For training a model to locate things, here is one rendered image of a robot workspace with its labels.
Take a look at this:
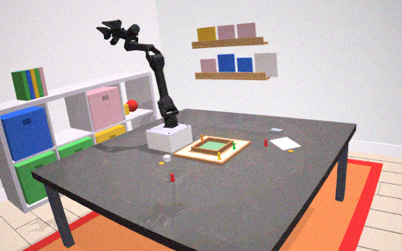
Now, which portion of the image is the white die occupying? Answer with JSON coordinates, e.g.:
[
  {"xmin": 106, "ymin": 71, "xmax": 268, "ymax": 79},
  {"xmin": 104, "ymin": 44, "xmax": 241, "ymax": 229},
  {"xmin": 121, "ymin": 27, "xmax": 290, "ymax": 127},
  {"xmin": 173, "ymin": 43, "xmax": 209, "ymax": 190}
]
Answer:
[{"xmin": 163, "ymin": 155, "xmax": 171, "ymax": 162}]

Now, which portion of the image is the brown square board game track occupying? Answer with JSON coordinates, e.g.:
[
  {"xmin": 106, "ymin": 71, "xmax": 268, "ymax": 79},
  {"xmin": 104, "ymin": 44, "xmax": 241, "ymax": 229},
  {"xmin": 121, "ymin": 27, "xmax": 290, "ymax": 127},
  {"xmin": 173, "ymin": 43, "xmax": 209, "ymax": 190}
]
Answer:
[{"xmin": 173, "ymin": 141, "xmax": 251, "ymax": 166}]

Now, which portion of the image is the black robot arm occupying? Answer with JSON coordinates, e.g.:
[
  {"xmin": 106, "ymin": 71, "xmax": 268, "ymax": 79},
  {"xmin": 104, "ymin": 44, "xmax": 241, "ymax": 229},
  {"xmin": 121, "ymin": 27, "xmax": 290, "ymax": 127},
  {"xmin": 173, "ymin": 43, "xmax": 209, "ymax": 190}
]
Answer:
[{"xmin": 110, "ymin": 24, "xmax": 179, "ymax": 128}]

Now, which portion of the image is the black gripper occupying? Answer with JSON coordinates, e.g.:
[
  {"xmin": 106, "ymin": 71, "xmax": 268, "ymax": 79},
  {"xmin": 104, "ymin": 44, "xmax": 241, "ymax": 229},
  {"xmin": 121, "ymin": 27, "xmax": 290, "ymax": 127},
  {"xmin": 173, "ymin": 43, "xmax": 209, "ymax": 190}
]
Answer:
[{"xmin": 96, "ymin": 19, "xmax": 126, "ymax": 40}]

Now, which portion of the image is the white rectangular card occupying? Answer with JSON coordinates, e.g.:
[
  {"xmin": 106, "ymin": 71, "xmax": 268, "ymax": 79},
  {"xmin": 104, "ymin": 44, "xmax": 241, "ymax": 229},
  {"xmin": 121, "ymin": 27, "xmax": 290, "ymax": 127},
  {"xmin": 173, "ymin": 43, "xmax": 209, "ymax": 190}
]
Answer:
[{"xmin": 270, "ymin": 137, "xmax": 300, "ymax": 150}]

